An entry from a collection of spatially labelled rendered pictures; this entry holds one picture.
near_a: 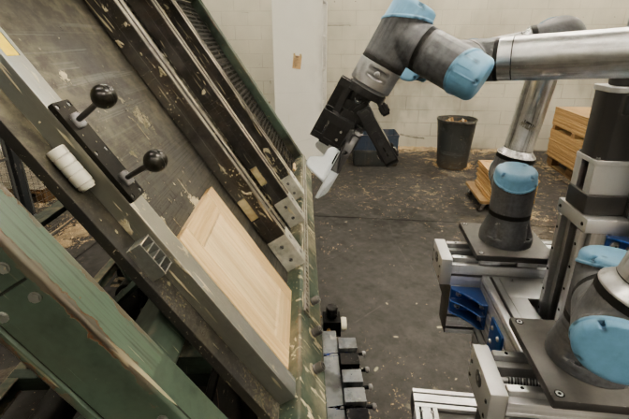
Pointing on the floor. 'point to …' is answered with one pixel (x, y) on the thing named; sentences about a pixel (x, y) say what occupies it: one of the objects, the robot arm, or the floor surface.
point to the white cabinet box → (299, 66)
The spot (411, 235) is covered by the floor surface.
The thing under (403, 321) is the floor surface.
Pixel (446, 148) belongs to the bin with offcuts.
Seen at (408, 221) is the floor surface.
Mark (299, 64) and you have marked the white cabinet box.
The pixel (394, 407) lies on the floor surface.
